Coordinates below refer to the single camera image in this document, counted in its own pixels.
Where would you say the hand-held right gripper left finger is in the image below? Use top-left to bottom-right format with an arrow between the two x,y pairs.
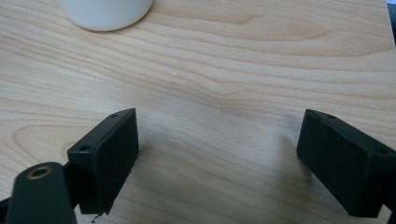
66,107 -> 140,216

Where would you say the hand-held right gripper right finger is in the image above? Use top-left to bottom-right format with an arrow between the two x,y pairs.
296,108 -> 396,218

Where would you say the white cup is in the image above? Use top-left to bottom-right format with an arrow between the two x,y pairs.
55,0 -> 155,32

